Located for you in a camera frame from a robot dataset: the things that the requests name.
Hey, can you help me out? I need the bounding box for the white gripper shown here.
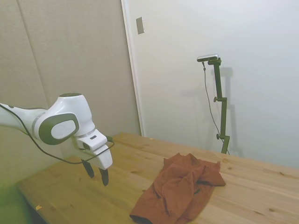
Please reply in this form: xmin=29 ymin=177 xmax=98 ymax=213
xmin=81 ymin=144 xmax=114 ymax=187

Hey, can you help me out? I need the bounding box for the rust brown shirt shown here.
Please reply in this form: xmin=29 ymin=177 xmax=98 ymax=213
xmin=129 ymin=153 xmax=227 ymax=224

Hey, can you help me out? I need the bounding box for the white door frame trim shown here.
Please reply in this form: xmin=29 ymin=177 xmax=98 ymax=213
xmin=121 ymin=0 xmax=147 ymax=138

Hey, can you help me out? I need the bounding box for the dark jointed camera stand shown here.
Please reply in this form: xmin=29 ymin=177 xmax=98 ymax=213
xmin=207 ymin=59 xmax=231 ymax=154

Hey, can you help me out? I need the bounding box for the grey wall switch plate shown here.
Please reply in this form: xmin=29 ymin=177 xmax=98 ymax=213
xmin=136 ymin=16 xmax=145 ymax=35

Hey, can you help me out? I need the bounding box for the silver camera on stand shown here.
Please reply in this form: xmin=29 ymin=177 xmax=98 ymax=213
xmin=197 ymin=53 xmax=220 ymax=63

